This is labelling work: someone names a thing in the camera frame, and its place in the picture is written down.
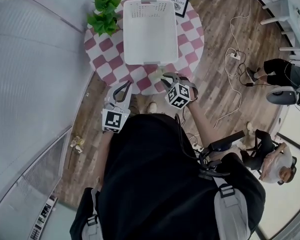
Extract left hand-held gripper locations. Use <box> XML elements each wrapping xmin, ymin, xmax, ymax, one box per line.
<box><xmin>101</xmin><ymin>80</ymin><xmax>133</xmax><ymax>135</ymax></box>

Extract black floor cable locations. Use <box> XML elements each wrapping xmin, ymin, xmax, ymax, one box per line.
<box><xmin>236</xmin><ymin>55</ymin><xmax>266</xmax><ymax>88</ymax></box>

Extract long white cable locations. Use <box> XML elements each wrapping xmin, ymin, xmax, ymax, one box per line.
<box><xmin>213</xmin><ymin>0</ymin><xmax>258</xmax><ymax>129</ymax></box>

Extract person's right forearm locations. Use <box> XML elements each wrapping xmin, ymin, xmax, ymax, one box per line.
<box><xmin>188</xmin><ymin>100</ymin><xmax>214</xmax><ymax>148</ymax></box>

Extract black framed picture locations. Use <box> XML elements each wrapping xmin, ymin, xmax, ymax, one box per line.
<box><xmin>166</xmin><ymin>0</ymin><xmax>191</xmax><ymax>18</ymax></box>

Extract white plastic basket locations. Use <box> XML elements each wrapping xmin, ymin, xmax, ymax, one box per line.
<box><xmin>122</xmin><ymin>0</ymin><xmax>179</xmax><ymax>66</ymax></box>

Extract green potted plant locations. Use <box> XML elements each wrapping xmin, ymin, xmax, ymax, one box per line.
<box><xmin>86</xmin><ymin>0</ymin><xmax>125</xmax><ymax>38</ymax></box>

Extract black office chair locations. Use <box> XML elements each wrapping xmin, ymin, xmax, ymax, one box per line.
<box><xmin>249</xmin><ymin>128</ymin><xmax>298</xmax><ymax>187</ymax></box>

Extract yellow floor litter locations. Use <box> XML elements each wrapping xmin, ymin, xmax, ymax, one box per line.
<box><xmin>70</xmin><ymin>135</ymin><xmax>86</xmax><ymax>154</ymax></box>

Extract grey backpack strap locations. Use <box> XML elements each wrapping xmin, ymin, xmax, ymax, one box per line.
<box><xmin>81</xmin><ymin>187</ymin><xmax>105</xmax><ymax>240</ymax></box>
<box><xmin>213</xmin><ymin>176</ymin><xmax>252</xmax><ymax>240</ymax></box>

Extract black white floor rack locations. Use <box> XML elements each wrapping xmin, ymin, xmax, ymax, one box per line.
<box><xmin>28</xmin><ymin>195</ymin><xmax>59</xmax><ymax>240</ymax></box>

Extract person's white shoe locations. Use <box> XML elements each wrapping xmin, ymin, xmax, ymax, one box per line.
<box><xmin>147</xmin><ymin>101</ymin><xmax>158</xmax><ymax>115</ymax></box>

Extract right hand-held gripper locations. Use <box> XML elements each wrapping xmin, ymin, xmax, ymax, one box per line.
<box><xmin>160</xmin><ymin>71</ymin><xmax>199</xmax><ymax>111</ymax></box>

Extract black tablet on mount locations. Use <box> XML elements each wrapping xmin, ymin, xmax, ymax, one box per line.
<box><xmin>198</xmin><ymin>130</ymin><xmax>246</xmax><ymax>165</ymax></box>

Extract person's left forearm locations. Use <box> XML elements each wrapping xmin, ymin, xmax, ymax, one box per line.
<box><xmin>96</xmin><ymin>132</ymin><xmax>117</xmax><ymax>186</ymax></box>

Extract white side table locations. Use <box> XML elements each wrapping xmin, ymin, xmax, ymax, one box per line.
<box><xmin>260</xmin><ymin>0</ymin><xmax>300</xmax><ymax>58</ymax></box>

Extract person's black shirt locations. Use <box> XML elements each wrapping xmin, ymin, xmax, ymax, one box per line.
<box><xmin>69</xmin><ymin>113</ymin><xmax>266</xmax><ymax>240</ymax></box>

